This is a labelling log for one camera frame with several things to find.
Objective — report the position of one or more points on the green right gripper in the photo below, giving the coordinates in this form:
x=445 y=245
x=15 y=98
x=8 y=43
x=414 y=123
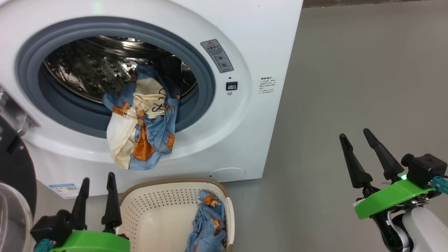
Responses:
x=388 y=197

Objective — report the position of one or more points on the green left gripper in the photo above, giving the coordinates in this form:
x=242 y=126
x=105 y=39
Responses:
x=91 y=241

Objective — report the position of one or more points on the blue cream cartoon shirt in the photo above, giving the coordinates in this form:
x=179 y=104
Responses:
x=147 y=140

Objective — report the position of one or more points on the black round glass washer door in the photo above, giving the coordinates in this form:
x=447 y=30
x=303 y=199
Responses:
x=17 y=164

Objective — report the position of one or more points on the blue cartoon print garment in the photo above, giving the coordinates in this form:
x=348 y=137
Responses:
x=206 y=224

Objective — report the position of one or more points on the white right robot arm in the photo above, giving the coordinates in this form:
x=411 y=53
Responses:
x=423 y=227

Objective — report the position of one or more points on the metal door hinge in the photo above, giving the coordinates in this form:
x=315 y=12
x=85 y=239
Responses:
x=14 y=112

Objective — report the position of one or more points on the white front-load washing machine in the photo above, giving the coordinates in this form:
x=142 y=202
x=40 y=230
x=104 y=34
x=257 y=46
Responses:
x=245 y=140

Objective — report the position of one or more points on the perforated steel washer drum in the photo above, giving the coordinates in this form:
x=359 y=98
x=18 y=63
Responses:
x=87 y=66

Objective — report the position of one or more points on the black door lock slot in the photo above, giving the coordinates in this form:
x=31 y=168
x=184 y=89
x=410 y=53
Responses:
x=231 y=86

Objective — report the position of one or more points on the blue energy label sticker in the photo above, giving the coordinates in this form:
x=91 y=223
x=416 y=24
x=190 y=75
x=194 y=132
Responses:
x=64 y=190

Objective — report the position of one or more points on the cream perforated laundry basket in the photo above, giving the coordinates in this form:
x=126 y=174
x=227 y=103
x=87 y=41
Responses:
x=157 y=217

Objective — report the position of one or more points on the round white filter cover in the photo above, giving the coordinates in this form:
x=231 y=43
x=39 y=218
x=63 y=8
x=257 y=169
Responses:
x=227 y=174

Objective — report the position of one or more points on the grey warning sticker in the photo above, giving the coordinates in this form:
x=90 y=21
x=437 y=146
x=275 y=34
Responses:
x=217 y=56

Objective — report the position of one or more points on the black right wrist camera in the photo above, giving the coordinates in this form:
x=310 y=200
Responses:
x=425 y=169

